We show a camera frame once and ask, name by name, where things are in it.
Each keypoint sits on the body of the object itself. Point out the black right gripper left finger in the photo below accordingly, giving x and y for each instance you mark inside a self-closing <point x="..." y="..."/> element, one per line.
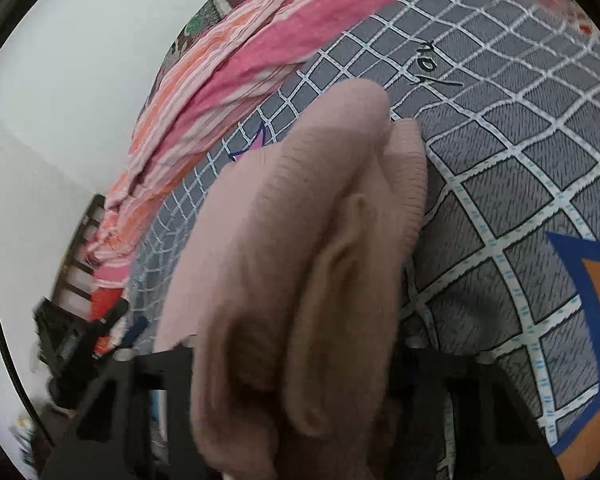
<point x="109" y="438"/>

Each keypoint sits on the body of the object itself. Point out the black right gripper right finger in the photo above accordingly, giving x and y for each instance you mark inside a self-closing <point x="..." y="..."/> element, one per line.
<point x="495" y="434"/>

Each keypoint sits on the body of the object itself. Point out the pink knit sweater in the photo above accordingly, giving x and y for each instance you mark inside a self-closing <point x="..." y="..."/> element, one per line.
<point x="289" y="286"/>

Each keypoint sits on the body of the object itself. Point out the dark wooden headboard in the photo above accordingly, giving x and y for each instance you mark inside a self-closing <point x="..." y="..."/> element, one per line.
<point x="74" y="280"/>

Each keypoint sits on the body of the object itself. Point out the red pillow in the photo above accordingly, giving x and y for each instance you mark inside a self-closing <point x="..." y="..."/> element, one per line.
<point x="102" y="303"/>

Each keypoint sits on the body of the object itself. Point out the grey checked bedsheet with stars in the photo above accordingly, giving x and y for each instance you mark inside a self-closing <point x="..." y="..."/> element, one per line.
<point x="507" y="97"/>

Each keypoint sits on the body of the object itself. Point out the pink striped quilt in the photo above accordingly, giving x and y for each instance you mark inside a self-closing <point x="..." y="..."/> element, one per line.
<point x="231" y="69"/>

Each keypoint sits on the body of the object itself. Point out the floral patchwork blanket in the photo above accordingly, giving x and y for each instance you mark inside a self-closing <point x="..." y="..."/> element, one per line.
<point x="209" y="15"/>

